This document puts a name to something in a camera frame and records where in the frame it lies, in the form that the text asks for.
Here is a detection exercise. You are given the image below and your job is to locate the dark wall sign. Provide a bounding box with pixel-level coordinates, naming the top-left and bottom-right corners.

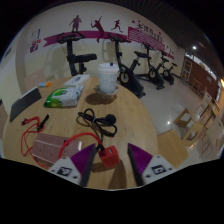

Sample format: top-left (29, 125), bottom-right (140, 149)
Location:
top-left (3, 48), bottom-right (13, 59)

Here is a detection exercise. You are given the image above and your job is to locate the group of wooden chairs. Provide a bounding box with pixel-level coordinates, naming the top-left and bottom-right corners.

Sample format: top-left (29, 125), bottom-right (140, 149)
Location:
top-left (156, 88), bottom-right (224, 168)

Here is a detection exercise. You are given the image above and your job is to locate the brown round coaster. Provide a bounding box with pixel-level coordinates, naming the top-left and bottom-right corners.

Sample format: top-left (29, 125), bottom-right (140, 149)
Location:
top-left (85, 87), bottom-right (120, 106)

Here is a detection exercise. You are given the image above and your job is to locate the group of ceiling lights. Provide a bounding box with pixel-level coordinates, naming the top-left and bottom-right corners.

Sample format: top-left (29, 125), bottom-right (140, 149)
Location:
top-left (191, 44), bottom-right (224, 88)

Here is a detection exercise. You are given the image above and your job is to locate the red wall poster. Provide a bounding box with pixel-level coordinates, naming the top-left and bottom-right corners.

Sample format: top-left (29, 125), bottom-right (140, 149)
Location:
top-left (29, 39), bottom-right (43, 54)

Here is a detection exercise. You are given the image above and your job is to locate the black coiled power cable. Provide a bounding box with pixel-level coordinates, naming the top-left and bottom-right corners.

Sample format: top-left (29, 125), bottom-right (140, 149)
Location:
top-left (77, 108), bottom-right (118, 138)

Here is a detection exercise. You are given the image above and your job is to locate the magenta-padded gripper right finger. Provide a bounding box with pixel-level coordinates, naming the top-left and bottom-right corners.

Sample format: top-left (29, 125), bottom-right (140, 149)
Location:
top-left (127, 143), bottom-right (177, 187)

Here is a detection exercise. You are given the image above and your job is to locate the red charger block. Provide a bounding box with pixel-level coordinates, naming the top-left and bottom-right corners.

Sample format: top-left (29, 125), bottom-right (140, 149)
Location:
top-left (97, 145), bottom-right (121, 169)

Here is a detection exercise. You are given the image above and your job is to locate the rose pink power strip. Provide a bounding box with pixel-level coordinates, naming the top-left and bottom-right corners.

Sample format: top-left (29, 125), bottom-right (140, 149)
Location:
top-left (30, 133), bottom-right (83, 165)

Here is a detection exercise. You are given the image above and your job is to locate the blue and orange marker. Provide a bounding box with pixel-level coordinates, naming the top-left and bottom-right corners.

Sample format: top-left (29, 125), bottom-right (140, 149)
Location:
top-left (37, 81), bottom-right (53, 88)

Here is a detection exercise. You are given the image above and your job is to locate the group of black exercise bikes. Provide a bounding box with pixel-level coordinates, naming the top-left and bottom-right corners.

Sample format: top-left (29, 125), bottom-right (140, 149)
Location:
top-left (55, 31), bottom-right (179, 99)

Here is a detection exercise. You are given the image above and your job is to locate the white wall poster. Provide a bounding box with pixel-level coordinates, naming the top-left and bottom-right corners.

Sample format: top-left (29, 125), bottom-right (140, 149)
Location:
top-left (31, 28), bottom-right (42, 41)

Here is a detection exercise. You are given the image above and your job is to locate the black tablet case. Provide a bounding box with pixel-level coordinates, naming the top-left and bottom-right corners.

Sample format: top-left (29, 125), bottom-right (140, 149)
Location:
top-left (9, 86), bottom-right (43, 123)

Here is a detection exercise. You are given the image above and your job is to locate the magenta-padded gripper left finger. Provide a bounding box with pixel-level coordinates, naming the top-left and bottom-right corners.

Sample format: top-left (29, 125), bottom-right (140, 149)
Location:
top-left (49, 143), bottom-right (98, 188)

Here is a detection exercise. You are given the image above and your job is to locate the white flat box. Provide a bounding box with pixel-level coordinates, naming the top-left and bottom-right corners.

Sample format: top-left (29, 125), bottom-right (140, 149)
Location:
top-left (63, 74), bottom-right (91, 88)

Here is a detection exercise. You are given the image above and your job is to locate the green wet wipes pack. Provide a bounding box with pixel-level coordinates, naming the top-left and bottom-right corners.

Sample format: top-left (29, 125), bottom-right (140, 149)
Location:
top-left (43, 85), bottom-right (84, 108)

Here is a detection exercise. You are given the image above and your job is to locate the white paper cup with lid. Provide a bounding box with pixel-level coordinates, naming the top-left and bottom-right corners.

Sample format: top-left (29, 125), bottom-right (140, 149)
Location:
top-left (97, 62), bottom-right (120, 94)

